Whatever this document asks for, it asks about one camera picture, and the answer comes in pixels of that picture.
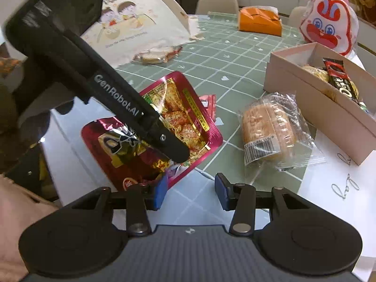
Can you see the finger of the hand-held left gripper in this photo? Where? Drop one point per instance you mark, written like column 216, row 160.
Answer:
column 170, row 145

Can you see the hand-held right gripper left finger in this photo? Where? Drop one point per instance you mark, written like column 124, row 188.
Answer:
column 158, row 190

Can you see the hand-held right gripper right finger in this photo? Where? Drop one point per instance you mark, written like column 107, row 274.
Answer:
column 221, row 191

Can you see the magenta snack packet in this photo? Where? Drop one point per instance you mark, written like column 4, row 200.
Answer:
column 191, row 108

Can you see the pink cardboard box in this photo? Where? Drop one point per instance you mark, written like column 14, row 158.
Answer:
column 293, row 73

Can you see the black snack bar packet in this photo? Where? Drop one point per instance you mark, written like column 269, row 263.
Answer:
column 342, row 80

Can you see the person's left forearm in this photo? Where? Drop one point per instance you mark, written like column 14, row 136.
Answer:
column 14, row 229

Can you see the red small packet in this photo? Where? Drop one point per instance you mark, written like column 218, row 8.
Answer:
column 210, row 105

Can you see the wrapped bread bun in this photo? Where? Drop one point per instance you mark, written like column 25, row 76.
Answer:
column 267, row 126

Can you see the white cartoon paper bag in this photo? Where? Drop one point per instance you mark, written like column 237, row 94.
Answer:
column 141, row 29

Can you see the clear cookie packet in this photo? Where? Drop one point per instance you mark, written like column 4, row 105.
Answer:
column 152, row 56

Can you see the beige chair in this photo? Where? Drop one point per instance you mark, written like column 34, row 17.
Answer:
column 216, row 4
column 296, row 16

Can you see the orange box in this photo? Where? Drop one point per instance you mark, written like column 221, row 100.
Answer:
column 258, row 22

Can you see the red white rabbit bag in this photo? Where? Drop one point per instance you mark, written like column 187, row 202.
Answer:
column 326, row 26

